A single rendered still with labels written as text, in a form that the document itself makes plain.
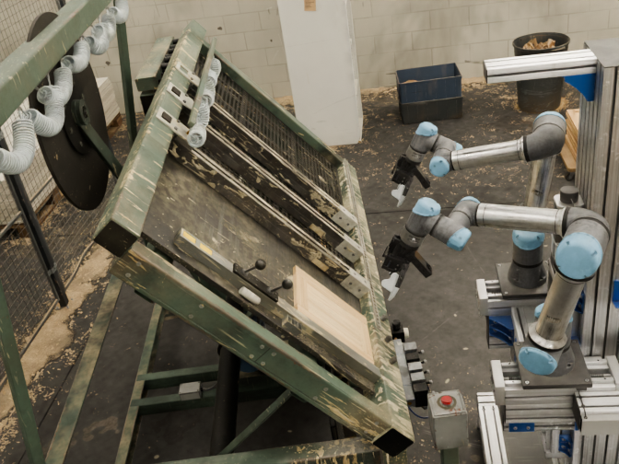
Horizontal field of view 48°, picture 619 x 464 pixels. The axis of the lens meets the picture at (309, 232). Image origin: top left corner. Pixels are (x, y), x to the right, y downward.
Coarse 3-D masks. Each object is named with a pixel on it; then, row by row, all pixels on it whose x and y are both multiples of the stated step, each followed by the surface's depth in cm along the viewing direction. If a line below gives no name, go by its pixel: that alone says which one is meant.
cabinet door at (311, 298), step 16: (304, 272) 282; (304, 288) 272; (320, 288) 282; (304, 304) 262; (320, 304) 273; (336, 304) 284; (320, 320) 262; (336, 320) 274; (352, 320) 284; (336, 336) 264; (352, 336) 274; (368, 336) 285; (368, 352) 275
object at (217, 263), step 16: (176, 240) 227; (208, 256) 231; (224, 272) 235; (272, 304) 242; (288, 304) 248; (304, 320) 248; (320, 336) 251; (336, 352) 255; (352, 352) 259; (368, 368) 260
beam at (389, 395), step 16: (352, 176) 416; (352, 208) 374; (368, 240) 357; (368, 256) 341; (368, 304) 301; (384, 304) 313; (368, 320) 293; (384, 336) 288; (384, 352) 278; (384, 368) 267; (384, 384) 259; (400, 384) 268; (384, 400) 252; (400, 400) 258; (400, 416) 250; (384, 432) 242; (400, 432) 242; (384, 448) 246; (400, 448) 246
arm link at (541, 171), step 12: (540, 120) 256; (552, 120) 253; (564, 120) 257; (564, 132) 251; (552, 156) 259; (540, 168) 264; (552, 168) 264; (528, 180) 271; (540, 180) 266; (528, 192) 272; (540, 192) 269; (528, 204) 274; (540, 204) 272
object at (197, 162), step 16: (160, 112) 263; (208, 112) 265; (176, 128) 262; (176, 144) 267; (192, 160) 271; (208, 160) 275; (208, 176) 274; (224, 176) 275; (224, 192) 279; (240, 192) 279; (240, 208) 283; (256, 208) 283; (272, 208) 288; (272, 224) 287; (288, 224) 290; (288, 240) 292; (304, 240) 292; (304, 256) 296; (320, 256) 296; (336, 272) 301; (352, 272) 305; (352, 288) 306; (368, 288) 306
